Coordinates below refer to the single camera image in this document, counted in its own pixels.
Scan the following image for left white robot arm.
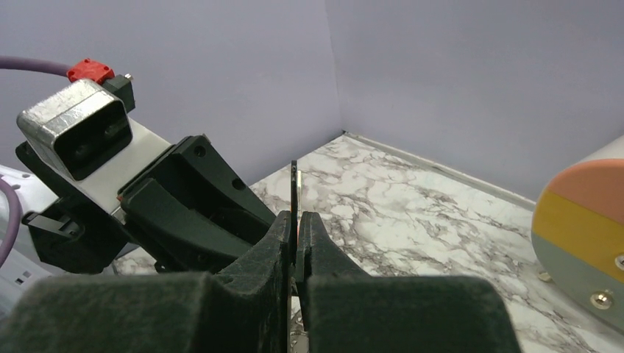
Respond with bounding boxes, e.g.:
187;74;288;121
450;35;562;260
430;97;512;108
15;135;275;274

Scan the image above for red keychain with metal chain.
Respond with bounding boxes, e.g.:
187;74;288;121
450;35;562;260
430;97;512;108
289;160;309;352

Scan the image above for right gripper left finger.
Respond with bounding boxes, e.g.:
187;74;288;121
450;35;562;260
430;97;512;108
1;211;292;352

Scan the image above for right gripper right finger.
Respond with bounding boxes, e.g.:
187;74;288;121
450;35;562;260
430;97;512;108
296;212;520;352

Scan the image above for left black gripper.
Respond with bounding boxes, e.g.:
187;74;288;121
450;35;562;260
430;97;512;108
15;142;255;274

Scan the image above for round pastel drawer cabinet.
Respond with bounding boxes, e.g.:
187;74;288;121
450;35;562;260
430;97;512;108
531;137;623;330

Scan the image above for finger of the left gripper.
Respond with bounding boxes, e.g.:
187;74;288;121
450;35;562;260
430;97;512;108
146;135;275;244

